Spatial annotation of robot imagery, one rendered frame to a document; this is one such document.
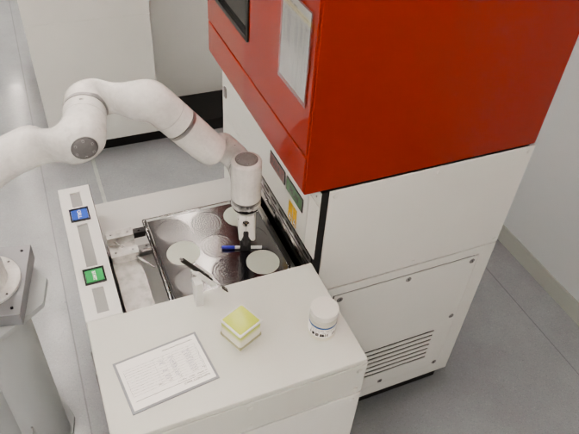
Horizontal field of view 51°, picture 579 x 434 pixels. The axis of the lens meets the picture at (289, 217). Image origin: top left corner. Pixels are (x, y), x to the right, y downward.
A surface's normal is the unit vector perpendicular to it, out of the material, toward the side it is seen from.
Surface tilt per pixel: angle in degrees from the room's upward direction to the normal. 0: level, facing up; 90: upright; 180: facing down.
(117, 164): 0
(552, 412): 0
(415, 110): 90
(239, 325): 0
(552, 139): 90
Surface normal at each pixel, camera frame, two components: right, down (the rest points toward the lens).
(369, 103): 0.39, 0.64
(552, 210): -0.92, 0.22
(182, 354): 0.06, -0.74
